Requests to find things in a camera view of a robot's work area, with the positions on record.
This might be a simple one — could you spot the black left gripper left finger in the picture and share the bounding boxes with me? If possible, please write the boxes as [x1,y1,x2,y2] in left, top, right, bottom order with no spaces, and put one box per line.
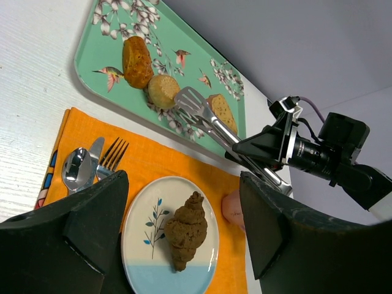
[1,170,131,293]

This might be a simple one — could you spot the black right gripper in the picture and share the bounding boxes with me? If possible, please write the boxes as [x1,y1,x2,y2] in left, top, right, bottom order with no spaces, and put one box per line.
[232,112,337,180]

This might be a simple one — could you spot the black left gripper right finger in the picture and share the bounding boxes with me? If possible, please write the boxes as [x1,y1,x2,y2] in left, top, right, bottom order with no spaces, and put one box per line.
[239,172,391,293]

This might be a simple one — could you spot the metal serving tongs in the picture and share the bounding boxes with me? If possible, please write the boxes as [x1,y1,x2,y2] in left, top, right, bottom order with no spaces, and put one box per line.
[175,86,292,196]

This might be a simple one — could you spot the dark brown croissant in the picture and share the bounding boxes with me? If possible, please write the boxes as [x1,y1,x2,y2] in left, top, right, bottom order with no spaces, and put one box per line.
[164,191,208,271]

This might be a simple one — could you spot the round pale bun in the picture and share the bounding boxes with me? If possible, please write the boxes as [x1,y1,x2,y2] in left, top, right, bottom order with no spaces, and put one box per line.
[148,75,180,110]

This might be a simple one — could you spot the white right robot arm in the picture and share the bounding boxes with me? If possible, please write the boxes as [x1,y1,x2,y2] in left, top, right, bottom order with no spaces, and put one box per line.
[232,111,391,210]

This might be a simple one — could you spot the sliced bread loaf piece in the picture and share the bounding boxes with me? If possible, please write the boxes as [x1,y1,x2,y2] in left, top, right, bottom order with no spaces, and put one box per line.
[206,94,238,135]

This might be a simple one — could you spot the golden oval bread roll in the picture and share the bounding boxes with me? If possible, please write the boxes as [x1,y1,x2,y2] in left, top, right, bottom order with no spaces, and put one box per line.
[122,36,154,89]

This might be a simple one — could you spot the silver knife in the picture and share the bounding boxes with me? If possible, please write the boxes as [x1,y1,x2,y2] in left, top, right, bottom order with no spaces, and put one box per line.
[76,137,105,192]

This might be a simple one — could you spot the pink mug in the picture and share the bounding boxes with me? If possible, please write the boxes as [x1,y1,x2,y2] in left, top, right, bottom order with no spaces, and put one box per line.
[222,189,245,232]

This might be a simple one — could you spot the white blue ceramic plate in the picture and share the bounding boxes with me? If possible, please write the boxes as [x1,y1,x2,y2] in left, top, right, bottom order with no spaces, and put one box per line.
[121,176,219,293]

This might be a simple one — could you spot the silver spoon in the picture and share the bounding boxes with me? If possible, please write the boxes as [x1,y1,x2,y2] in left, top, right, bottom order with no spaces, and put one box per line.
[62,147,91,195]

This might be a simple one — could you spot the silver fork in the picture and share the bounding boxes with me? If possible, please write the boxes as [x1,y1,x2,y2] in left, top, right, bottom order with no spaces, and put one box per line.
[96,137,129,181]

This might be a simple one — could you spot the orange cloth placemat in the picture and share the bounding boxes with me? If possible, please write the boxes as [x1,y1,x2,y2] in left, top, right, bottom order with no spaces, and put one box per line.
[35,108,247,293]

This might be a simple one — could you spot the green floral tray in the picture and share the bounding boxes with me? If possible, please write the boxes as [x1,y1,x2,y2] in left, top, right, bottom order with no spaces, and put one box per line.
[74,1,246,156]

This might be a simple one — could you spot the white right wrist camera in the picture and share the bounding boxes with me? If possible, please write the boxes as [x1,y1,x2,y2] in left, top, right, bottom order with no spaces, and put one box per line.
[269,96,303,119]

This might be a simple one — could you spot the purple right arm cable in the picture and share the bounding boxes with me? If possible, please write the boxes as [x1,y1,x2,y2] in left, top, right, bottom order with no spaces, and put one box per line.
[298,96,327,123]

